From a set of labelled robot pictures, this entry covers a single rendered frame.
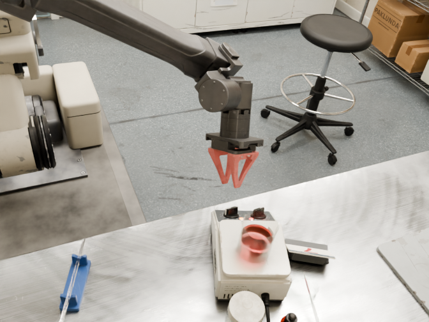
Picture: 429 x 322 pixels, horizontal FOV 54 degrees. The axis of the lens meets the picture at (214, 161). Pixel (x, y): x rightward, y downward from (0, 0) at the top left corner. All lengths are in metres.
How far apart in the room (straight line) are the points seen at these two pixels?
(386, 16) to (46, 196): 2.57
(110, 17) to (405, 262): 0.73
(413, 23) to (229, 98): 2.62
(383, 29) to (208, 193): 1.88
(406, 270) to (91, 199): 0.99
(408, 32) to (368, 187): 2.26
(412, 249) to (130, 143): 1.60
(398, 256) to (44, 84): 1.36
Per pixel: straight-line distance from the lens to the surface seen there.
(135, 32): 0.70
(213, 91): 0.73
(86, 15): 0.67
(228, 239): 0.78
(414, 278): 0.95
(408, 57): 3.16
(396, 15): 3.23
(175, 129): 2.35
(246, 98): 0.79
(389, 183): 1.14
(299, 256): 0.87
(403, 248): 0.99
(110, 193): 1.50
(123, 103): 2.55
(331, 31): 2.11
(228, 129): 0.79
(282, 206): 0.98
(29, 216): 1.48
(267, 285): 0.77
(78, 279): 0.83
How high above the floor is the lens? 1.45
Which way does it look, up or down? 42 degrees down
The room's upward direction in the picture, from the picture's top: 8 degrees clockwise
